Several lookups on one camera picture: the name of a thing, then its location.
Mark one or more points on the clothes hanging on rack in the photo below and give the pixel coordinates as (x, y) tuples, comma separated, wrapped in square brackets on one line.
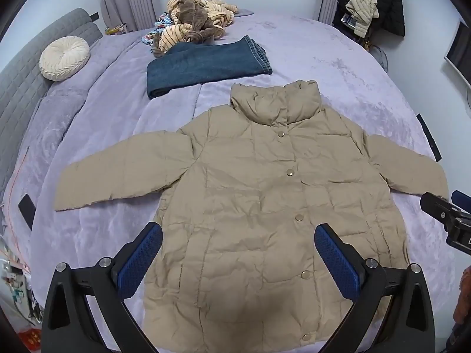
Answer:
[(390, 3)]

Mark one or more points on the black headboard tag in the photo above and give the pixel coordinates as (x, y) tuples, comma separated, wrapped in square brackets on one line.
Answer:
[(94, 16)]

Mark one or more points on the small yellow item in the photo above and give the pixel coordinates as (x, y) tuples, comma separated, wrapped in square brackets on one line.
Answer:
[(117, 28)]

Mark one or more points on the person's right forearm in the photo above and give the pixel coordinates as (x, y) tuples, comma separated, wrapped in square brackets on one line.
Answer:
[(463, 294)]

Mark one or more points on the grey quilted headboard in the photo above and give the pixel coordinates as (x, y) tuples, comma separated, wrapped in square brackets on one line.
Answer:
[(22, 92)]

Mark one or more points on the pile of striped clothes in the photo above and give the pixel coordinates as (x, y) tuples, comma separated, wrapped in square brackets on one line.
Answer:
[(217, 11)]

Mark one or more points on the folded blue jeans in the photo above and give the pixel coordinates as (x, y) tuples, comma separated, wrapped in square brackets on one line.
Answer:
[(206, 66)]

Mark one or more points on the bedside clutter pile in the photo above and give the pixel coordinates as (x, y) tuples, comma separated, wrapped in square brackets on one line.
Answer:
[(16, 286)]

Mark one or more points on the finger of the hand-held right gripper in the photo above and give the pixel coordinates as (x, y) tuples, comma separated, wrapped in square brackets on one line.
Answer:
[(461, 198), (438, 207)]

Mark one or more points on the round cream pillow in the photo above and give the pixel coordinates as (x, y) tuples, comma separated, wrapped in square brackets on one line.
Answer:
[(64, 58)]

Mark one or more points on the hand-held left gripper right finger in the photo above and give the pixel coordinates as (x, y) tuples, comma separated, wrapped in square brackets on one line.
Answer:
[(336, 261)]

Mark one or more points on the grey cushion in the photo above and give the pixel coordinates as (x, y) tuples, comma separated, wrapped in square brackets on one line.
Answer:
[(244, 12)]

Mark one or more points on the brown plush garment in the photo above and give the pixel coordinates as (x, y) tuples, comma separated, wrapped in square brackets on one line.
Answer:
[(195, 16)]

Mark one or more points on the flat screen monitor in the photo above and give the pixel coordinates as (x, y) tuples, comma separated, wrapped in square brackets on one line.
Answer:
[(460, 51)]

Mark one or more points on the hanging beige striped garment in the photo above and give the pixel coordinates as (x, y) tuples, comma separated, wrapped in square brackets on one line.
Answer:
[(362, 11)]

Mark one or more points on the black phone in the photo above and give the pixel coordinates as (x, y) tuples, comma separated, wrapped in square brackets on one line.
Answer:
[(26, 211)]

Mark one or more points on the colourful printed cloth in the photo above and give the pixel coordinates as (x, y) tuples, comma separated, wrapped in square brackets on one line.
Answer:
[(162, 22)]

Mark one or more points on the beige puffer jacket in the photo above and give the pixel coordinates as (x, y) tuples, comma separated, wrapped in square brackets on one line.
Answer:
[(239, 191)]

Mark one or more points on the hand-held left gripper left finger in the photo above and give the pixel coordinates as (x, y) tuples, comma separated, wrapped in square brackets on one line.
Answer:
[(141, 261)]

